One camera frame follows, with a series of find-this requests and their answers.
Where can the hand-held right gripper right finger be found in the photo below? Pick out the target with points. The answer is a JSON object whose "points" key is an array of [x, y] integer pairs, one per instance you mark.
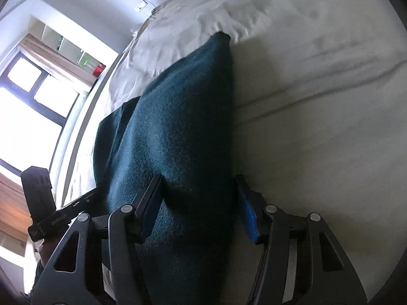
{"points": [[248, 211]]}

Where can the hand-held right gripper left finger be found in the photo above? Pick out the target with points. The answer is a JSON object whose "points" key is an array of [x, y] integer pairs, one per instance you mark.
{"points": [[149, 208]]}

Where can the teal knit sweater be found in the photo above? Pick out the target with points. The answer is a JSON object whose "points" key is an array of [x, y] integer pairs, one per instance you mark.
{"points": [[178, 117]]}

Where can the person's left hand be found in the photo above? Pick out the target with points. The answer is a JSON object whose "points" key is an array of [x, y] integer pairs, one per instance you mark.
{"points": [[48, 251]]}

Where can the black framed window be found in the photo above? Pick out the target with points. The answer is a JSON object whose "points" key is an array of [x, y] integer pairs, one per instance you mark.
{"points": [[31, 108]]}

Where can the bed with cream sheet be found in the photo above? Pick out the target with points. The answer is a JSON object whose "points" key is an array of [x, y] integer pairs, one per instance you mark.
{"points": [[318, 117]]}

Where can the red item on shelf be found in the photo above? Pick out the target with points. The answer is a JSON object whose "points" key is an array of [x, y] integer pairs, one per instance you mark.
{"points": [[99, 70]]}

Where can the beige curtain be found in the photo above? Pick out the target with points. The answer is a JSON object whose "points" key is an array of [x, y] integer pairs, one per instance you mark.
{"points": [[54, 58]]}

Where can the green item on shelf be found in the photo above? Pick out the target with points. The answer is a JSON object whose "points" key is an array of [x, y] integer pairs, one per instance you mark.
{"points": [[85, 60]]}

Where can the white wall shelf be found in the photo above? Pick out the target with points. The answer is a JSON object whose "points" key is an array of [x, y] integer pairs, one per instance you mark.
{"points": [[73, 43]]}

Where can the white wall socket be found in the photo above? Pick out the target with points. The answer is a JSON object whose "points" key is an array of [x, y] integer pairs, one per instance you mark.
{"points": [[141, 6]]}

